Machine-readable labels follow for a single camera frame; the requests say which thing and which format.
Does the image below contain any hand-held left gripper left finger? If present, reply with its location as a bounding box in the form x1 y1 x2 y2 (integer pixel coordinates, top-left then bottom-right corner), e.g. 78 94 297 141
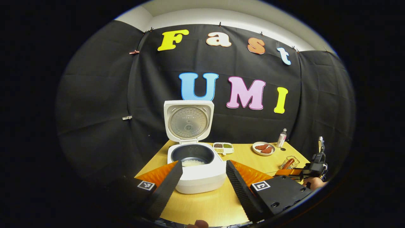
104 161 184 222

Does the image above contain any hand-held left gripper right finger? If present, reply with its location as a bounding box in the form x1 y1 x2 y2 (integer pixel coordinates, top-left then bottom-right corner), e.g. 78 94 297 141
226 160 314 223

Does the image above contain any metal wire chopstick holder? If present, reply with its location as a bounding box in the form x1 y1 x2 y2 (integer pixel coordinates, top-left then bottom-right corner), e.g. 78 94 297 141
280 155 300 170

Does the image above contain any white rice cooker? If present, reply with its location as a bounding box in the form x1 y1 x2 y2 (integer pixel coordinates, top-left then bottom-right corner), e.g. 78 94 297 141
164 100 227 194

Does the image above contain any white rice heap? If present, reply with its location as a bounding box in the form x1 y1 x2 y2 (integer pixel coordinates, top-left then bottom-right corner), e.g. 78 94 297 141
182 159 206 167

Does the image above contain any small pink label bottle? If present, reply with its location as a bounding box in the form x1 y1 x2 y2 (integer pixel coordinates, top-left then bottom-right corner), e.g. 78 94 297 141
277 128 288 148

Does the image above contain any white round plate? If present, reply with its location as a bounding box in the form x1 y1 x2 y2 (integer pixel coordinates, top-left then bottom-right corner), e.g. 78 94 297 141
252 142 276 156

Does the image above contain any white divided grain dish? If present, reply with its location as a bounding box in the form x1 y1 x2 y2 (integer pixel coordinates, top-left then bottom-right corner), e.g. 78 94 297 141
213 142 234 155

